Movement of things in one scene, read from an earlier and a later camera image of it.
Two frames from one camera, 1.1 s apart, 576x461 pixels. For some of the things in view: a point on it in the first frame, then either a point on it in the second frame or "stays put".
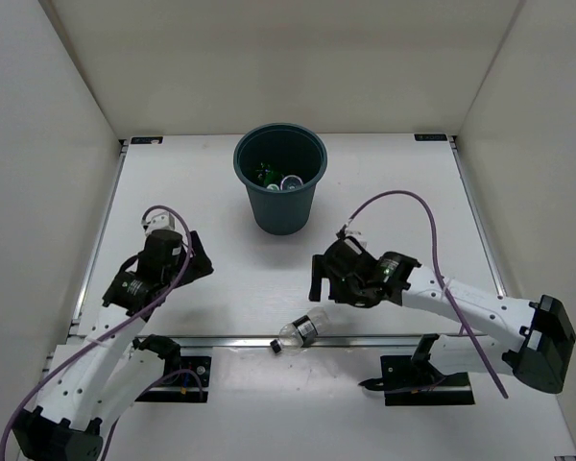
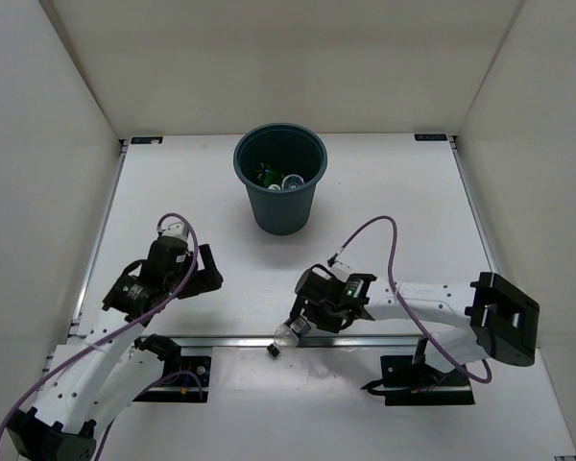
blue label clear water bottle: x=290 y=181 stays put
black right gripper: x=322 y=271 → x=309 y=306
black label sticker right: x=430 y=136 stays put
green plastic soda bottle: x=268 y=178 stays put
